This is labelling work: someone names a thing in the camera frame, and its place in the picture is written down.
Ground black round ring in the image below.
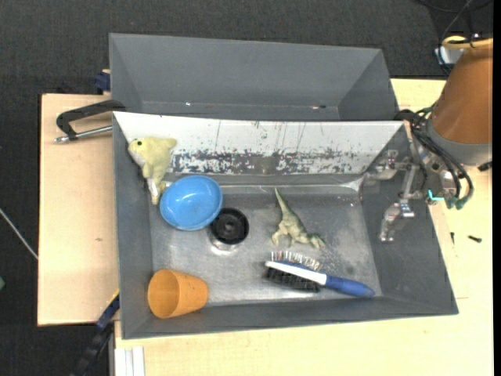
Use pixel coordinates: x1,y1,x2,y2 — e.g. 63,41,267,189
210,207,251,246

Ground grey metal bin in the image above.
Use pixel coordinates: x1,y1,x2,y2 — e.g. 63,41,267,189
108,32,460,340

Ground blue and white brush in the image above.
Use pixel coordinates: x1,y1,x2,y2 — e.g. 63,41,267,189
265,249,377,298

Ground blue bowl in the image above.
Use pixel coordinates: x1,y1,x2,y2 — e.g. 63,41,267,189
158,175,224,232

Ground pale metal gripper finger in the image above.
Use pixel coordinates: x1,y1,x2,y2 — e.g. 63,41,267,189
363,150,413,181
378,202,416,244

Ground pale wood board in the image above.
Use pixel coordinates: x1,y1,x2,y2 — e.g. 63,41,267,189
37,92,121,327

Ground yellow-green plush toy animal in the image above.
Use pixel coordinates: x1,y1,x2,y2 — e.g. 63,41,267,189
128,136,178,206

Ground orange cup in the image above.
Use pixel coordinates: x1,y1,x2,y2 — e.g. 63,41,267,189
146,268,210,320

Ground green toy dinosaur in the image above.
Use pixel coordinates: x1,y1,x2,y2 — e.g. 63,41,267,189
271,186,327,250

